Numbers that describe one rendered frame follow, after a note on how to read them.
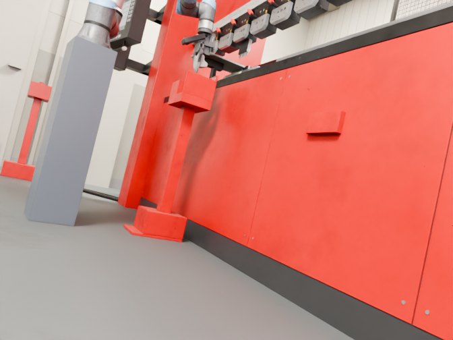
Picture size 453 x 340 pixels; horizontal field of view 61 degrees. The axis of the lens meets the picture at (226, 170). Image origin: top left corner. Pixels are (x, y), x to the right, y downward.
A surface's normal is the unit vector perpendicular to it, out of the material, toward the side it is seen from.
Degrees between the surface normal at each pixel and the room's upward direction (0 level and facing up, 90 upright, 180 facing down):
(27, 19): 90
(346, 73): 90
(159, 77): 90
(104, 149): 90
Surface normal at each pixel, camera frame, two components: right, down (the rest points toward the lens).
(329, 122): -0.86, -0.22
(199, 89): 0.44, 0.06
